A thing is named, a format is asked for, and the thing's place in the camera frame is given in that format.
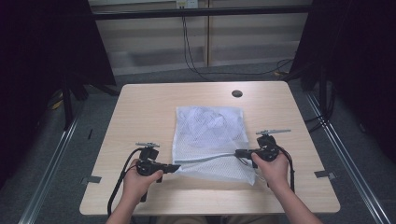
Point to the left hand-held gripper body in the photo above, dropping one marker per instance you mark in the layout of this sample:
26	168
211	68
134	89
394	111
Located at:
148	166

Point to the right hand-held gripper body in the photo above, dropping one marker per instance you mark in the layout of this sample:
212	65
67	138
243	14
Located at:
267	147

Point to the white mesh laundry bag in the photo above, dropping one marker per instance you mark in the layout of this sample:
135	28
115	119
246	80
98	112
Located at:
214	172

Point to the person's left hand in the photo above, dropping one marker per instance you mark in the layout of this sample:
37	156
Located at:
137	185

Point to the person's right hand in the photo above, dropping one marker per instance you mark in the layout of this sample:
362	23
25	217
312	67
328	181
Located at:
275	172

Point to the crumpled white garment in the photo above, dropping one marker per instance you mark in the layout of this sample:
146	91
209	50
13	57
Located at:
207	124

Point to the person's legs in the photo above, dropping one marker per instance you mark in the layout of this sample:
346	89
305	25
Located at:
186	220

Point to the round black table grommet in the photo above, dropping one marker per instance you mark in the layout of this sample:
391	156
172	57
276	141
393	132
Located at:
237	93

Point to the black metal stand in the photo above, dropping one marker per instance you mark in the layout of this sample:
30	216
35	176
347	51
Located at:
67	105

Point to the black curtain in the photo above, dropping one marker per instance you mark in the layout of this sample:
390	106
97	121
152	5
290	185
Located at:
358	46
37	62

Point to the black horizontal bar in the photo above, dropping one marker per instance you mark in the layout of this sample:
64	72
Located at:
193	12

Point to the grey metal table bracket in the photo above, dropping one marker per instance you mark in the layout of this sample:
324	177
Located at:
91	179
325	174

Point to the metal floor rail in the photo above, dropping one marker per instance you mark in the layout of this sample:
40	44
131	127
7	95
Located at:
348	161
46	174

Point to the white wall socket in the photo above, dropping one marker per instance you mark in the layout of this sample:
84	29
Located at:
186	3

